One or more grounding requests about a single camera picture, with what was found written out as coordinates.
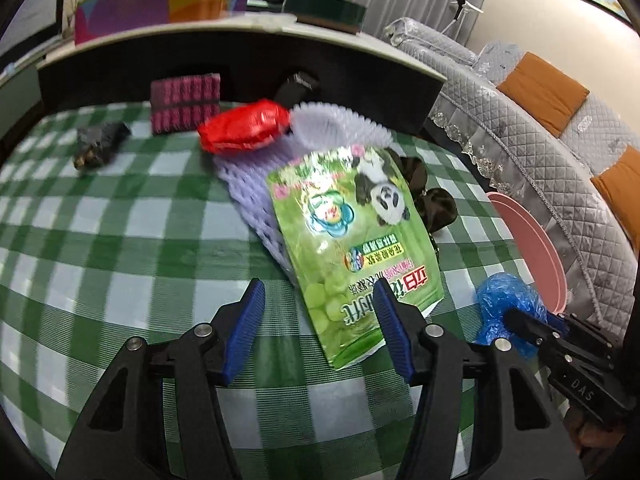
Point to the pink plastic basin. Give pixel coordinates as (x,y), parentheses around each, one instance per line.
(540,255)

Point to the green panda print pouch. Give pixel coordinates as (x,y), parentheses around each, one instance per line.
(340,240)

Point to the black packet with pink print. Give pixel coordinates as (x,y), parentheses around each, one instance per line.
(182,105)

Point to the green white checked cloth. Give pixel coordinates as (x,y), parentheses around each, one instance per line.
(125,240)

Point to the white standing device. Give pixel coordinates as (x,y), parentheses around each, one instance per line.
(462,7)

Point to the colourful tin box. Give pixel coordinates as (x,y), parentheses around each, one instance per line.
(150,5)

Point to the blue plastic bag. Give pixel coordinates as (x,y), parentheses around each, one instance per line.
(500,300)

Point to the red foil wrapper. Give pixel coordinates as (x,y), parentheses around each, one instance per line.
(240,127)

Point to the grey quilted sofa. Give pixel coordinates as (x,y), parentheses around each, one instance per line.
(565,200)

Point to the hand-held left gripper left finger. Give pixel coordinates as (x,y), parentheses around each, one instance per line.
(245,330)

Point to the purple foam net sheet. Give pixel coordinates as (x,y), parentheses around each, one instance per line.
(250,175)

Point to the dark crumpled wrapper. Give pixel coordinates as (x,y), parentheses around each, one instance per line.
(97,142)

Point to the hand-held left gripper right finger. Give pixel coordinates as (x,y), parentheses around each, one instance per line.
(392,330)

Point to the tv cabinet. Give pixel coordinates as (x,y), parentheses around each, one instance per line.
(20,95)

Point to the white top coffee table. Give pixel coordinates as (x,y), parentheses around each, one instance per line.
(100,85)

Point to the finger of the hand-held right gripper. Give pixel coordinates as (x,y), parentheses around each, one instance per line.
(557,322)
(527,329)

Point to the round dark green tin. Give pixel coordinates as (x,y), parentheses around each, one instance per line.
(325,7)

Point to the dark brown hair bow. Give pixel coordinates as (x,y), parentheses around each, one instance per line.
(437,207)

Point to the small black box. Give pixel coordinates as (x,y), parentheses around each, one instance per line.
(295,91)

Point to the orange cushion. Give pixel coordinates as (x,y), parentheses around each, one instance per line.
(545,92)
(620,185)

